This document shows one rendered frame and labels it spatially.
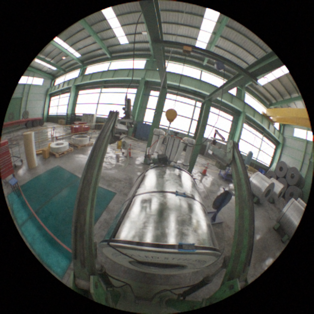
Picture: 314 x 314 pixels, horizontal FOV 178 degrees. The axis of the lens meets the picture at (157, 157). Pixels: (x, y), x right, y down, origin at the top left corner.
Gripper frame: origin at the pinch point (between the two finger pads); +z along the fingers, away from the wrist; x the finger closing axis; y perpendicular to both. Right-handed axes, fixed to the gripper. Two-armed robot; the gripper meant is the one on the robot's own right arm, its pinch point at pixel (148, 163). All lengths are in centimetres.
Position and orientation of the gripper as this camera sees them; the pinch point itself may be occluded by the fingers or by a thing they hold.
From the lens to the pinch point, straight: 182.7
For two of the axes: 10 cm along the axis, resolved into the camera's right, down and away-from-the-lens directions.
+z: 0.2, 8.7, -5.0
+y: 9.6, -1.5, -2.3
